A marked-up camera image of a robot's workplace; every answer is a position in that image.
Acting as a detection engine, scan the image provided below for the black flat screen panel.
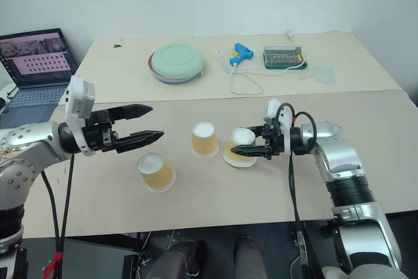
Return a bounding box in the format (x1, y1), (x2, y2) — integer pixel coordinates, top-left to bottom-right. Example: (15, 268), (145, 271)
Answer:
(61, 237), (138, 279)

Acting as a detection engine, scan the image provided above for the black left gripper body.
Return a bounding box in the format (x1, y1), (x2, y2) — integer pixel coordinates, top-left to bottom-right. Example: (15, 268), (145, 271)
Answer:
(81, 108), (120, 154)

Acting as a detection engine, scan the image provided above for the dark rounded shape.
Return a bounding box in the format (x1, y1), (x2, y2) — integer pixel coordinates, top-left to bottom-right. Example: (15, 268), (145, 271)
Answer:
(234, 236), (268, 279)
(152, 240), (207, 279)

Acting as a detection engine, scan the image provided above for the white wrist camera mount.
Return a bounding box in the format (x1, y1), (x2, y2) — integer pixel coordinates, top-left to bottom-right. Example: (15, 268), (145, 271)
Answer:
(263, 98), (293, 155)
(63, 75), (97, 157)

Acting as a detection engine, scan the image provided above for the grey open laptop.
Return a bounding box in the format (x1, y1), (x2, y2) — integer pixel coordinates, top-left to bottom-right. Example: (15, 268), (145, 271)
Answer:
(0, 27), (80, 129)

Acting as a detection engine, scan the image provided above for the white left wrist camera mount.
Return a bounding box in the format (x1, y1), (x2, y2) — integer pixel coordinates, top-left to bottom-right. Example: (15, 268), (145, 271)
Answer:
(63, 75), (97, 157)

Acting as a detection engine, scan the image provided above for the yellow paper cup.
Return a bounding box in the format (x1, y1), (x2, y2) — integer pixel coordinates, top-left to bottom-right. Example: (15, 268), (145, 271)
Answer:
(191, 122), (219, 159)
(137, 152), (177, 194)
(222, 127), (257, 169)

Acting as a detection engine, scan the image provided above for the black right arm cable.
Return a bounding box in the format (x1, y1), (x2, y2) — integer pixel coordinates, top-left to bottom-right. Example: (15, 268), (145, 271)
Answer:
(275, 102), (319, 279)

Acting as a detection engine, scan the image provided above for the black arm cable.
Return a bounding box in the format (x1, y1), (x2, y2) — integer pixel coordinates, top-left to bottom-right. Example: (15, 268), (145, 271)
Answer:
(57, 154), (76, 279)
(275, 102), (319, 279)
(40, 172), (63, 279)

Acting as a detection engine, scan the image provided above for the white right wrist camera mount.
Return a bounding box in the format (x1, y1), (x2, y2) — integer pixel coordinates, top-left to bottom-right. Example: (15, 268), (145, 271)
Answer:
(263, 98), (293, 155)

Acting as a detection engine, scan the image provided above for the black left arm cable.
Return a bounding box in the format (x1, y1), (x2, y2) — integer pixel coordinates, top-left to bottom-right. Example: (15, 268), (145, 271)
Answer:
(57, 154), (76, 279)
(40, 172), (63, 279)

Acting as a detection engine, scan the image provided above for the blue glue gun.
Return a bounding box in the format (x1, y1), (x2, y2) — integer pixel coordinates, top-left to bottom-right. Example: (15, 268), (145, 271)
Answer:
(229, 43), (255, 67)
(215, 48), (310, 95)

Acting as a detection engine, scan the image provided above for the mint green plate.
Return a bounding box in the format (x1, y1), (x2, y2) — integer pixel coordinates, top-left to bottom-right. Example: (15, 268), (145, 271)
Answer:
(152, 42), (206, 79)

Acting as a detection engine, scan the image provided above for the clear green bit set box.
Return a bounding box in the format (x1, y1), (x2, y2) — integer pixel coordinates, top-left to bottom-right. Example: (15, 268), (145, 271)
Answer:
(263, 44), (309, 71)

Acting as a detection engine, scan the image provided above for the clear plastic bag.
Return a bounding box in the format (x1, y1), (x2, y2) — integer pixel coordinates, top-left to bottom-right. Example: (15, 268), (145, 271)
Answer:
(299, 63), (338, 86)

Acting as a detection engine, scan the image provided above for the stack of pastel plates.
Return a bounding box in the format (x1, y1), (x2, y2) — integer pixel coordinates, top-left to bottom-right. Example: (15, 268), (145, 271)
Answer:
(147, 50), (205, 85)

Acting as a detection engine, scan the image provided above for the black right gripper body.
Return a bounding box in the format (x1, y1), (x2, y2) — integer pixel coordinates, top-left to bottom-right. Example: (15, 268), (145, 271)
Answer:
(261, 122), (285, 161)

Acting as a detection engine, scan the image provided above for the red tape wrap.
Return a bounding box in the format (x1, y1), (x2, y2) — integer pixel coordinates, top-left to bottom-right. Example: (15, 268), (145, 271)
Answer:
(42, 250), (65, 277)

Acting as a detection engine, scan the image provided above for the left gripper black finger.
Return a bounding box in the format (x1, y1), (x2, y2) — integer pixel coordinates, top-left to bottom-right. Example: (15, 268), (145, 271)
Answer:
(115, 130), (165, 155)
(110, 103), (154, 123)

